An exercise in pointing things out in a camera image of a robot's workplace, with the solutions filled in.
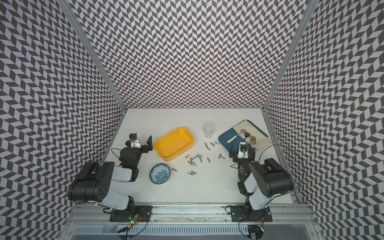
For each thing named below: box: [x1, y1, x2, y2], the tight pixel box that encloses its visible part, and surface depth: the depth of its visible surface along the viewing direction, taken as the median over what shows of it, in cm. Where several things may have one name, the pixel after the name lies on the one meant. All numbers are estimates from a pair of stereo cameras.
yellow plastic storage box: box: [154, 127, 195, 162], surface depth 100 cm
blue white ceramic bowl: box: [149, 163, 171, 185], surface depth 86 cm
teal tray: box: [218, 119, 269, 152], surface depth 101 cm
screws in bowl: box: [154, 169, 168, 183], surface depth 86 cm
